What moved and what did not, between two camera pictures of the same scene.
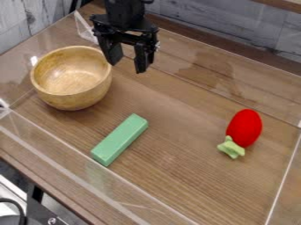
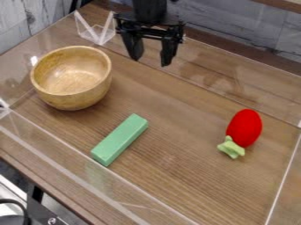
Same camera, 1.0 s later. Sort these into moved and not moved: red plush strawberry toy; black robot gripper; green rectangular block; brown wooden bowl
Moved: black robot gripper
Not moved: red plush strawberry toy; green rectangular block; brown wooden bowl
